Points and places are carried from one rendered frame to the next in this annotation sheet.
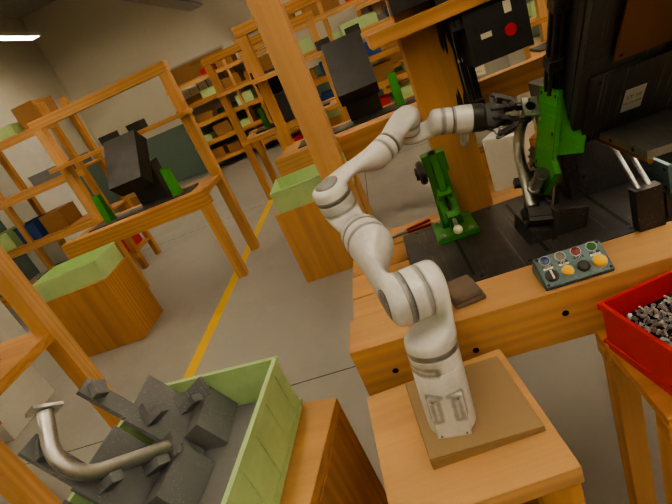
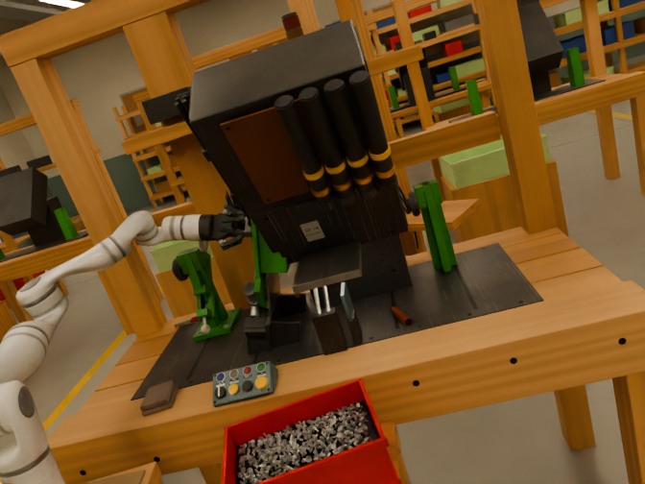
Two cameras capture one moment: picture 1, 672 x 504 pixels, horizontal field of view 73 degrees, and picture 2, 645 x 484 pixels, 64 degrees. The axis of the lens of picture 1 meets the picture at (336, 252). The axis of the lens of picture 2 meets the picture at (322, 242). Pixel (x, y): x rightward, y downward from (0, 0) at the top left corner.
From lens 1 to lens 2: 77 cm
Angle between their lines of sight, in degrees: 6
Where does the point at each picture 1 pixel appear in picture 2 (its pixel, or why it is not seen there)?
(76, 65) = not seen: hidden behind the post
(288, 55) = (64, 147)
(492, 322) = (167, 433)
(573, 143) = (275, 263)
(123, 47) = (77, 67)
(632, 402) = not seen: outside the picture
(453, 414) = not seen: outside the picture
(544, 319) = (215, 434)
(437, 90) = (207, 190)
